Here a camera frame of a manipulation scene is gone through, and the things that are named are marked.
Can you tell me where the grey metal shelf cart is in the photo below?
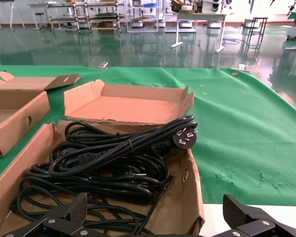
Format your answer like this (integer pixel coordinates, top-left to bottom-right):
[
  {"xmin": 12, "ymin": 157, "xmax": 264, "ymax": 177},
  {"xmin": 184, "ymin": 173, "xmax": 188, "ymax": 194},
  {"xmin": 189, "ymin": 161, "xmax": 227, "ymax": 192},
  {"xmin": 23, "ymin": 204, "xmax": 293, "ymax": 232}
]
[
  {"xmin": 46, "ymin": 2, "xmax": 89, "ymax": 34},
  {"xmin": 85, "ymin": 1, "xmax": 126, "ymax": 35}
]

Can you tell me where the white desk with T-legs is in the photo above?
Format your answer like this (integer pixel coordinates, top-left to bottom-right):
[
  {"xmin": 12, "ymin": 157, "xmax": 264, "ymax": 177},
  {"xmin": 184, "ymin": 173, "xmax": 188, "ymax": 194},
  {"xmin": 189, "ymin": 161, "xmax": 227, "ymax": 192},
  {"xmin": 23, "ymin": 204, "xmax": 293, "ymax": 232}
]
[{"xmin": 175, "ymin": 11, "xmax": 228, "ymax": 54}]

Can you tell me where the tall black metal stand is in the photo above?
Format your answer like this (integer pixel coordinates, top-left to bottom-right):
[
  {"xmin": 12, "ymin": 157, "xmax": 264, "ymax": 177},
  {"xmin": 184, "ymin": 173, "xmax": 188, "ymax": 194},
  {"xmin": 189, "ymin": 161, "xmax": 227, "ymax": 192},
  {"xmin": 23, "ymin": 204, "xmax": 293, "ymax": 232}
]
[{"xmin": 246, "ymin": 16, "xmax": 269, "ymax": 51}]

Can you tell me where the cardboard box with torn lid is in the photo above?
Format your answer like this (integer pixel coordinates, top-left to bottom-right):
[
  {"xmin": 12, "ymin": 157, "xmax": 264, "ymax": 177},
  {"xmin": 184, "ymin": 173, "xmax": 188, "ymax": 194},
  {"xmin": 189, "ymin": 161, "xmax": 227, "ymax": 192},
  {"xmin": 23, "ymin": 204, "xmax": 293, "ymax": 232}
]
[{"xmin": 0, "ymin": 79, "xmax": 205, "ymax": 237}]

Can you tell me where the black round stool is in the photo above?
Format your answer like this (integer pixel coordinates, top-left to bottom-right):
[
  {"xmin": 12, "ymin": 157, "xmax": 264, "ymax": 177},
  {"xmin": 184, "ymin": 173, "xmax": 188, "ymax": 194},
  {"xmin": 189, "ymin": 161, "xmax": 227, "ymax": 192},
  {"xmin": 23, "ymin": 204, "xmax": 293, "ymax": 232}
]
[{"xmin": 35, "ymin": 12, "xmax": 49, "ymax": 31}]

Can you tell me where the green table cloth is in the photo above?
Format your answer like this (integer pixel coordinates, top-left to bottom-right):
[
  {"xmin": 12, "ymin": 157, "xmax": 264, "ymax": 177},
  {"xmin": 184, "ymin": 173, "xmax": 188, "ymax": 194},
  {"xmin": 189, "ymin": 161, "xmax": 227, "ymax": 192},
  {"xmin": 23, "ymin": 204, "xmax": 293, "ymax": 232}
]
[{"xmin": 0, "ymin": 64, "xmax": 296, "ymax": 207}]

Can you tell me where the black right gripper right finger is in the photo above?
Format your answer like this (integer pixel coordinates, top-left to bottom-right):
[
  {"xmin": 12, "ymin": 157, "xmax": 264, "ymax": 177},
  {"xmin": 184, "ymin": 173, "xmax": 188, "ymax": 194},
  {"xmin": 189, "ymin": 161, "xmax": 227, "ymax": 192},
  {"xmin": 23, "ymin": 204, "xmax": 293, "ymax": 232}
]
[{"xmin": 212, "ymin": 194, "xmax": 296, "ymax": 237}]

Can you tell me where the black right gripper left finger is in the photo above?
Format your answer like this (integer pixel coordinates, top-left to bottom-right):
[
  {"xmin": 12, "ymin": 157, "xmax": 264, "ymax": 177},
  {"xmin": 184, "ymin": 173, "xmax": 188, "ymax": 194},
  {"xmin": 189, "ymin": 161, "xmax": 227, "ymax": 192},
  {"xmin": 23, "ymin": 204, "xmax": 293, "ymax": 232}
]
[{"xmin": 1, "ymin": 192, "xmax": 99, "ymax": 237}]

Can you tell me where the black round-plug power cord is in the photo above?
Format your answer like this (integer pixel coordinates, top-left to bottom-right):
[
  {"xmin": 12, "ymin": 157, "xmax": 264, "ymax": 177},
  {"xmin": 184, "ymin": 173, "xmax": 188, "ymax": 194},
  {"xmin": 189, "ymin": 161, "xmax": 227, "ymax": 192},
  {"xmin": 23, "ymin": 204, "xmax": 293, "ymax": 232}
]
[{"xmin": 64, "ymin": 120, "xmax": 168, "ymax": 158}]

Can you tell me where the open brown cardboard box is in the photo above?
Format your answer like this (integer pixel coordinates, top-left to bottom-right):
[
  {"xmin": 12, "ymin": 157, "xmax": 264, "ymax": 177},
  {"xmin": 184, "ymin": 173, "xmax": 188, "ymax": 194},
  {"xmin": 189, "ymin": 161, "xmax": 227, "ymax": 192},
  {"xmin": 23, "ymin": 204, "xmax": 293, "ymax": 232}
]
[{"xmin": 171, "ymin": 0, "xmax": 185, "ymax": 13}]

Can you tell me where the cardboard box with round hole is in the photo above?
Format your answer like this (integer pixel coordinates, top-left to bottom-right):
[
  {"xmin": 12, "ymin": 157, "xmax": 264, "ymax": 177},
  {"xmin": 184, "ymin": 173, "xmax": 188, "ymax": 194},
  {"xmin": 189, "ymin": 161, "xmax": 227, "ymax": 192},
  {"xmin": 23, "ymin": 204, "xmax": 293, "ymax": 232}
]
[{"xmin": 0, "ymin": 71, "xmax": 82, "ymax": 158}]

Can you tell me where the whiteboard on easel stand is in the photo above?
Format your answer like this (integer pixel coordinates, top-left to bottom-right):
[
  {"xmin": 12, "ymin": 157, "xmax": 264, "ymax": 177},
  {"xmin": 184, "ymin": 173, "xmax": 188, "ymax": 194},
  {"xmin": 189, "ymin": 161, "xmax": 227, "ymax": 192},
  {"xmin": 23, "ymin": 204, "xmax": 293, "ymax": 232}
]
[{"xmin": 0, "ymin": 0, "xmax": 27, "ymax": 32}]

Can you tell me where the plain white table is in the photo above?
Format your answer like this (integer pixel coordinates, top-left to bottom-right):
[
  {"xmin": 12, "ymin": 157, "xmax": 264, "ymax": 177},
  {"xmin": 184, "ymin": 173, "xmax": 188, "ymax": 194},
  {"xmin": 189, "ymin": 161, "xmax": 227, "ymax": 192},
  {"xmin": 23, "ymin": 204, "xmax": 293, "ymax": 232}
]
[{"xmin": 28, "ymin": 2, "xmax": 51, "ymax": 30}]

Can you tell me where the white shelving rack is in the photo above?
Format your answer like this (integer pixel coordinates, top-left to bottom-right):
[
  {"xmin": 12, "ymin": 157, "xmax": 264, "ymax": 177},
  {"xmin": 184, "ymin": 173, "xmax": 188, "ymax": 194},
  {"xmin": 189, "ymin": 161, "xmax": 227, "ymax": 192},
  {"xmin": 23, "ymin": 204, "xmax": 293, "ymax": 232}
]
[{"xmin": 125, "ymin": 0, "xmax": 166, "ymax": 33}]

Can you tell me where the black three-pin power cord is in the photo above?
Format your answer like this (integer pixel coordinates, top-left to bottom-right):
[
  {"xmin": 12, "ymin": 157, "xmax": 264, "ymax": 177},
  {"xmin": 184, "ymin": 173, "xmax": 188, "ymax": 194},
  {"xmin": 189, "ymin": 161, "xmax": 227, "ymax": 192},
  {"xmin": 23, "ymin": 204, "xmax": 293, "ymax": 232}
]
[{"xmin": 48, "ymin": 115, "xmax": 199, "ymax": 177}]

